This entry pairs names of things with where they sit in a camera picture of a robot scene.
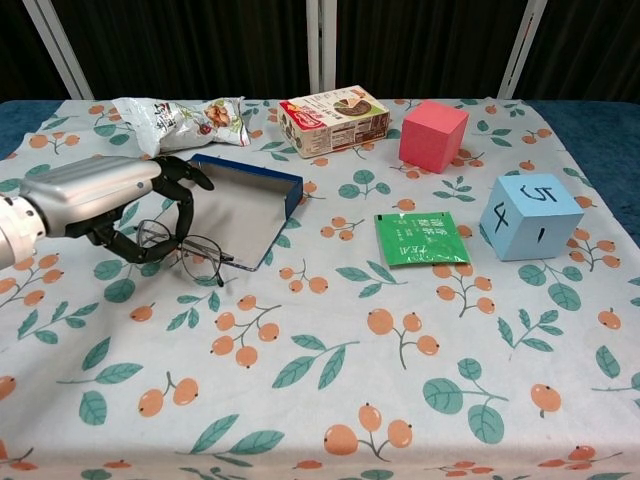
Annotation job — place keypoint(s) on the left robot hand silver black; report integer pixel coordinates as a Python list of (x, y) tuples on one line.
[(95, 192)]

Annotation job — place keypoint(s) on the thin-framed eyeglasses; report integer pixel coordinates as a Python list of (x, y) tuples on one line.
[(202, 257)]

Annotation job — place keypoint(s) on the blue glasses case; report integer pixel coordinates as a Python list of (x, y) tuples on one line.
[(240, 210)]

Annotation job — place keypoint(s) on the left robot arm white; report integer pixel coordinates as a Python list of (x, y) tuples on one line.
[(15, 230)]

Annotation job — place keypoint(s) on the silver snack bag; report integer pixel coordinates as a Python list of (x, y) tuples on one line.
[(180, 125)]

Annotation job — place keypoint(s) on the black pleated curtain panel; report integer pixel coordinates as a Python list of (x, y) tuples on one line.
[(595, 50), (20, 55), (200, 45), (420, 45)]

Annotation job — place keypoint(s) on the beige cookie box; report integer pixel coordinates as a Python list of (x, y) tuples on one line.
[(335, 125)]

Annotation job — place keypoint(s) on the floral orange fruit tablecloth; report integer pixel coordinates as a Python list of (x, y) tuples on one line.
[(320, 360)]

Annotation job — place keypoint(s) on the green tea sachet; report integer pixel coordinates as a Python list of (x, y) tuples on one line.
[(420, 240)]

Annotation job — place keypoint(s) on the red foam cube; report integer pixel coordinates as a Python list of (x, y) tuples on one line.
[(432, 137)]

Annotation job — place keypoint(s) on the light blue numbered cube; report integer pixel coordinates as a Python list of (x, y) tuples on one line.
[(530, 220)]

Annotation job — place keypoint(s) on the white partition frame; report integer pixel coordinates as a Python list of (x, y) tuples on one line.
[(60, 50), (321, 45), (522, 50)]

